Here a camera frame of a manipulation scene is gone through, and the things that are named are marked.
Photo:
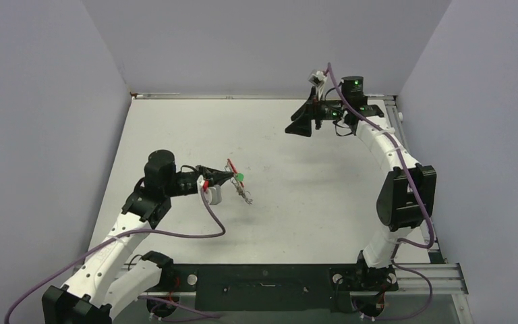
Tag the aluminium back rail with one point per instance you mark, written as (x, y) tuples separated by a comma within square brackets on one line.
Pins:
[(179, 96)]

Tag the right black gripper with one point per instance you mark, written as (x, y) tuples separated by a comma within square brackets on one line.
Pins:
[(301, 126)]

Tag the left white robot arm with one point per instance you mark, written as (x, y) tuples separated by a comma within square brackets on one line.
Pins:
[(94, 293)]

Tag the aluminium right rail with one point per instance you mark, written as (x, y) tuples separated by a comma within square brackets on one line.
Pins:
[(395, 120)]

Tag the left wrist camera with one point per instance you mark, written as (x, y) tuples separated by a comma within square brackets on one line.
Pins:
[(211, 195)]

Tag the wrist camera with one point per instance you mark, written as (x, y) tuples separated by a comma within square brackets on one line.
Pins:
[(318, 78), (211, 195)]

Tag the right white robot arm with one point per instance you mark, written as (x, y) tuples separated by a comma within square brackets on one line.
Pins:
[(406, 198)]

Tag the aluminium front rail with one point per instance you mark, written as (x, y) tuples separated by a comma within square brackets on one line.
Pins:
[(304, 278)]

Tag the aluminium rail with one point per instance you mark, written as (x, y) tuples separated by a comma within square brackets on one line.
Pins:
[(395, 120), (304, 278), (179, 96)]

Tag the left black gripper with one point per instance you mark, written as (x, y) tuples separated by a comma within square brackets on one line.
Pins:
[(214, 176)]

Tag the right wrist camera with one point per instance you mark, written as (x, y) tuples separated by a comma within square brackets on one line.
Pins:
[(318, 78)]

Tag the red-handled metal key holder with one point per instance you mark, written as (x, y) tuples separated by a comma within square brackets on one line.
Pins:
[(237, 181)]

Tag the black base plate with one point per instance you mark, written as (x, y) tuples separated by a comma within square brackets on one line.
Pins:
[(266, 299)]

